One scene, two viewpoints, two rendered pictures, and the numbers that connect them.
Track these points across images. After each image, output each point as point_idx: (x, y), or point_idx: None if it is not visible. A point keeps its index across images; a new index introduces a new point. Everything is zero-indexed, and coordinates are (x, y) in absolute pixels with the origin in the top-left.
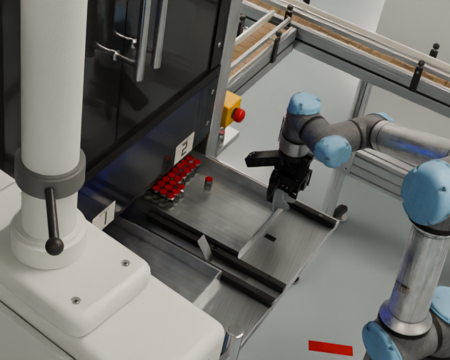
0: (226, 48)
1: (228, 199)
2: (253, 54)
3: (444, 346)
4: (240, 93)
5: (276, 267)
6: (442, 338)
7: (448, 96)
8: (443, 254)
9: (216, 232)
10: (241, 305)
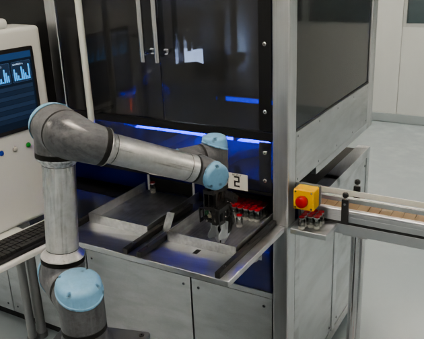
0: (274, 121)
1: (233, 234)
2: None
3: (53, 303)
4: (392, 239)
5: (164, 255)
6: (52, 290)
7: None
8: (43, 183)
9: (195, 231)
10: (125, 243)
